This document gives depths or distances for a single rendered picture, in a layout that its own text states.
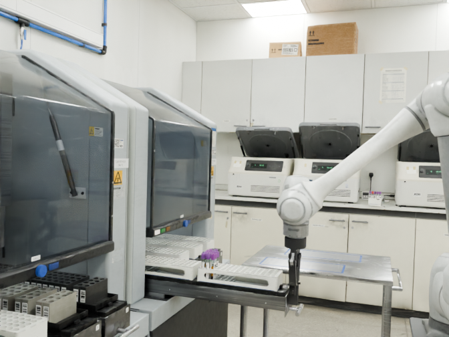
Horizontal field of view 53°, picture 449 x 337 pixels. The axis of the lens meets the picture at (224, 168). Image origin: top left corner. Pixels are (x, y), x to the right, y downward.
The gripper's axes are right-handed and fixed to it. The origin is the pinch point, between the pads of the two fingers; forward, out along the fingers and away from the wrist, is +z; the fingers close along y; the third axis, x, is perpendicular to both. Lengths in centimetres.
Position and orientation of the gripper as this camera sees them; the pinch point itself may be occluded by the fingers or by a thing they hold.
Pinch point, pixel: (293, 294)
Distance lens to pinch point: 163.9
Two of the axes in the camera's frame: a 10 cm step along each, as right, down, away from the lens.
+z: -0.3, 10.0, 0.3
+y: -3.3, 0.2, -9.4
